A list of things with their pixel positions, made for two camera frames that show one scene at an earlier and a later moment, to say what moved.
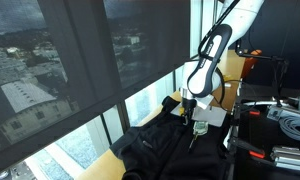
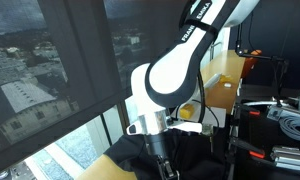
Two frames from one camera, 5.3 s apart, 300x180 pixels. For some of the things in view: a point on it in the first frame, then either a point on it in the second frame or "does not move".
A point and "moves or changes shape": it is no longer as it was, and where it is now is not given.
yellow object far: [227, 77] does not move
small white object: [227, 85] does not move
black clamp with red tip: [235, 143] does not move
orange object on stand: [250, 62] does not move
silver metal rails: [291, 158] does not move
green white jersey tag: [200, 128] -> [208, 129]
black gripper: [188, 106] -> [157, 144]
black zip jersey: [168, 148] moves or changes shape
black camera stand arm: [281, 65] does not move
